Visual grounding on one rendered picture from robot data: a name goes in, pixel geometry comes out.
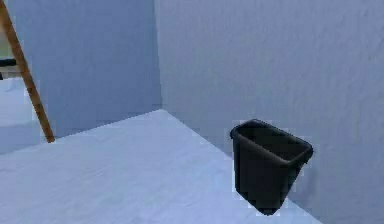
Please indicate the black waste bin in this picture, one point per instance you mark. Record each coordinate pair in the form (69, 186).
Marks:
(263, 176)

